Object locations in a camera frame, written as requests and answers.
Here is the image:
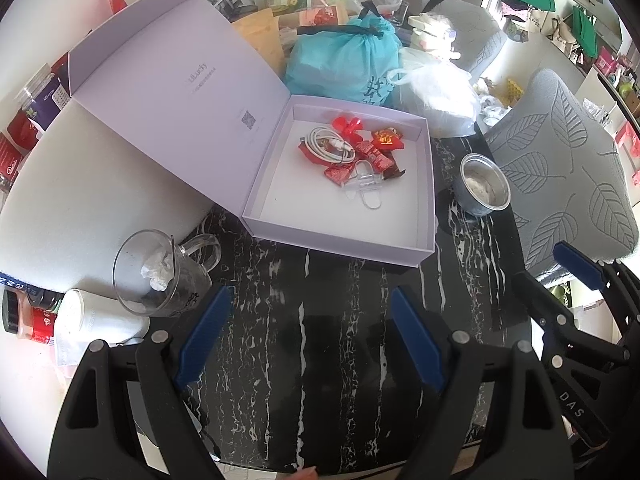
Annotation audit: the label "yellow toy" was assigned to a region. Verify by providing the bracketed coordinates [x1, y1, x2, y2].
[502, 78, 527, 104]

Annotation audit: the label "teal drawstring bag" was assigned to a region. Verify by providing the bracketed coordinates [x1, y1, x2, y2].
[284, 2, 404, 109]

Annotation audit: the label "grey leaf pattern chair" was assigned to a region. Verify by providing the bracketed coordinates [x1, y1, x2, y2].
[484, 68, 640, 279]

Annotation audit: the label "white toilet paper roll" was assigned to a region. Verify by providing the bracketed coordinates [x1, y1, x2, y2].
[52, 288, 151, 367]

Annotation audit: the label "large white rounded cover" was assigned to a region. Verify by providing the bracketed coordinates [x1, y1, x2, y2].
[0, 97, 222, 292]

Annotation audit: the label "red box with white print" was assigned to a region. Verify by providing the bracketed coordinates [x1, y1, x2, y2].
[299, 7, 349, 29]

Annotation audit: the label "clear plastic holder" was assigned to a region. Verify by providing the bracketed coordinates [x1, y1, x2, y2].
[342, 159, 385, 210]

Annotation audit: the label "metal spoon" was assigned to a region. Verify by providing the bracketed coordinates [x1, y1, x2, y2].
[169, 234, 182, 287]

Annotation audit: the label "crumpled white tissue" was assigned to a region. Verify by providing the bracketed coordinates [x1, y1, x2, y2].
[139, 252, 174, 291]

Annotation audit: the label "plastic jar with purple label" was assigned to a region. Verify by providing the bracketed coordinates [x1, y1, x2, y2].
[14, 62, 74, 132]

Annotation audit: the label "small metal cup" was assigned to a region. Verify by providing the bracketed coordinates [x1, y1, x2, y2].
[452, 152, 511, 217]

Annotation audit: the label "grey chair with black strap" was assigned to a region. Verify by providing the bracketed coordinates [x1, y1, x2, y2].
[419, 0, 509, 77]

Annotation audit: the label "bottle with red label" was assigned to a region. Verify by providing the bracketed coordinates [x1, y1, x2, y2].
[0, 287, 64, 347]

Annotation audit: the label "lavender gift box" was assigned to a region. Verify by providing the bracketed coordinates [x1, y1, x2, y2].
[67, 0, 435, 269]

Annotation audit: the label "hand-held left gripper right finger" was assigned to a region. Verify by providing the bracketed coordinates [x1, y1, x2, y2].
[389, 285, 577, 480]

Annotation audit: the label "red mini fan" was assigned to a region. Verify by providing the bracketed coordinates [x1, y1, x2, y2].
[332, 115, 366, 145]

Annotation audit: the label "white plastic bag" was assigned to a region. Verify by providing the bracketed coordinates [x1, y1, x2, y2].
[394, 49, 481, 139]

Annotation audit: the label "red snack packets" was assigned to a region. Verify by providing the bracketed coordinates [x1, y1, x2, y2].
[0, 109, 47, 187]

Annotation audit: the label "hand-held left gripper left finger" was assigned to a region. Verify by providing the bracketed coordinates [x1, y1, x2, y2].
[47, 285, 237, 480]

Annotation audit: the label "white plastic bottle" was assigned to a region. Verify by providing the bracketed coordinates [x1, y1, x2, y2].
[407, 12, 464, 62]

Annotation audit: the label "red and gold candy packet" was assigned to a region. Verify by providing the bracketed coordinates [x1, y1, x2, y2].
[369, 128, 405, 152]

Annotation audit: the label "tan paper envelope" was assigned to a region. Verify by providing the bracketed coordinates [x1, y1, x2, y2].
[230, 8, 287, 77]

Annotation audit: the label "glass mug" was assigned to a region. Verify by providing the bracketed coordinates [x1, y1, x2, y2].
[112, 228, 222, 317]

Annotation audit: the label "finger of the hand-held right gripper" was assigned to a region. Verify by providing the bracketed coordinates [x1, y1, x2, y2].
[552, 240, 640, 342]
[511, 270, 627, 362]

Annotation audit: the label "white cable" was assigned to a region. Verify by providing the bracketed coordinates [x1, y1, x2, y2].
[299, 127, 357, 165]

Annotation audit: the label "red candy packet with figures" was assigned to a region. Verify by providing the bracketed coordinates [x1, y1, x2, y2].
[297, 140, 327, 165]

